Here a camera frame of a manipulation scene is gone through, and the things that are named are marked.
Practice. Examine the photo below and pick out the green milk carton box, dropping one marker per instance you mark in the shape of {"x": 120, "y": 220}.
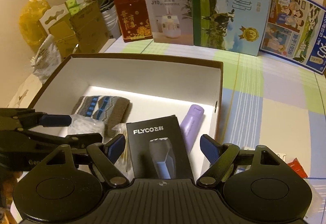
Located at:
{"x": 229, "y": 10}

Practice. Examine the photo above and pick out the brown patterned knitted sock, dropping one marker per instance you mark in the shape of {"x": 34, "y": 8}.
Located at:
{"x": 101, "y": 108}

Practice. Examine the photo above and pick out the white humidifier box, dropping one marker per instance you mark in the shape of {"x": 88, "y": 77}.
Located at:
{"x": 168, "y": 15}

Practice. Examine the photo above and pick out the yellow plastic bag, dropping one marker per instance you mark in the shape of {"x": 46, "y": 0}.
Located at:
{"x": 33, "y": 20}

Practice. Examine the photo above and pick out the bag of cotton swabs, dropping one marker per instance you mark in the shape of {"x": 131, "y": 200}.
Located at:
{"x": 126, "y": 164}

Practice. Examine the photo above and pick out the purple bottle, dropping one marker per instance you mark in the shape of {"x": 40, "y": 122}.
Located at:
{"x": 191, "y": 122}

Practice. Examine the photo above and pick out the black shaver box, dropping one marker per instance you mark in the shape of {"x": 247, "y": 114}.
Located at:
{"x": 152, "y": 132}

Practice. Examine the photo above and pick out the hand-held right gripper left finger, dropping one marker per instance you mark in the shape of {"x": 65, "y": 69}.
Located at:
{"x": 114, "y": 148}

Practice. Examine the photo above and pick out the brown cardboard box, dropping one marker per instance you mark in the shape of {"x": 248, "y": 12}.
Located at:
{"x": 140, "y": 76}

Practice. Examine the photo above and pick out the red gift box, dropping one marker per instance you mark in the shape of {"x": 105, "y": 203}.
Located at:
{"x": 132, "y": 17}

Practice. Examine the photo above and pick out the small green boxes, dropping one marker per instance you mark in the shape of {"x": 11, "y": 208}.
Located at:
{"x": 75, "y": 5}

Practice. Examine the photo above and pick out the white plastic bag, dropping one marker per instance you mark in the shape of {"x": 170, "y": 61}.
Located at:
{"x": 45, "y": 58}

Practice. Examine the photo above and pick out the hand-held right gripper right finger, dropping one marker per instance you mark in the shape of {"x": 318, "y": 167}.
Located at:
{"x": 210, "y": 148}

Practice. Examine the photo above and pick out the silver bag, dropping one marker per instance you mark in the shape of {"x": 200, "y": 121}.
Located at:
{"x": 109, "y": 20}

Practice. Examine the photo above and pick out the blue milk carton box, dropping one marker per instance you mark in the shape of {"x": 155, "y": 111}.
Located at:
{"x": 293, "y": 30}

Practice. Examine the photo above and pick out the plain cardboard box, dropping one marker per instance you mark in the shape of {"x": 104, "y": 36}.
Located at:
{"x": 89, "y": 30}

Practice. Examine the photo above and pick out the checked tablecloth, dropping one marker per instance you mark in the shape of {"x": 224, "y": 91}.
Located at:
{"x": 267, "y": 112}

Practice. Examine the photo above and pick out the red packet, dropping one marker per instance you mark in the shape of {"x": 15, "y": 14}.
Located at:
{"x": 296, "y": 168}

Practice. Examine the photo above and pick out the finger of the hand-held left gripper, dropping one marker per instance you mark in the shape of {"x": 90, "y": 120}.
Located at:
{"x": 56, "y": 120}
{"x": 76, "y": 140}

